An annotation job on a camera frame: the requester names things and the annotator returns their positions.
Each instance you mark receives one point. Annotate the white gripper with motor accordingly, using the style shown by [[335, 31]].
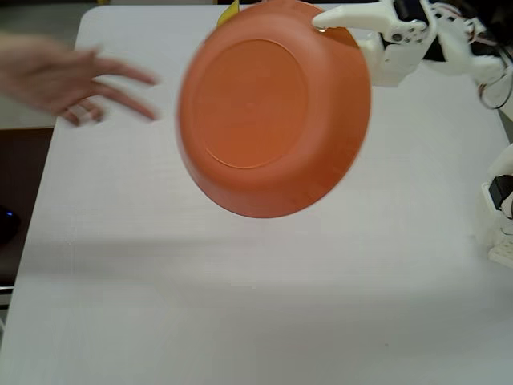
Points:
[[382, 54]]

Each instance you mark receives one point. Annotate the yellow plate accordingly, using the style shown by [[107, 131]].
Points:
[[229, 14]]

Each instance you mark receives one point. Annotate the orange plate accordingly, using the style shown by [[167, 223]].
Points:
[[248, 108]]

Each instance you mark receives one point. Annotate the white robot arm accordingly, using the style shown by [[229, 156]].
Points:
[[457, 56]]

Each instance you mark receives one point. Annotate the person's right hand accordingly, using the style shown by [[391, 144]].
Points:
[[40, 72]]

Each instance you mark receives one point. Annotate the black computer mouse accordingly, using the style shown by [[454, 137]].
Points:
[[8, 224]]

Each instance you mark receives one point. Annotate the grey metal frame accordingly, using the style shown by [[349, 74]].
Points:
[[5, 298]]

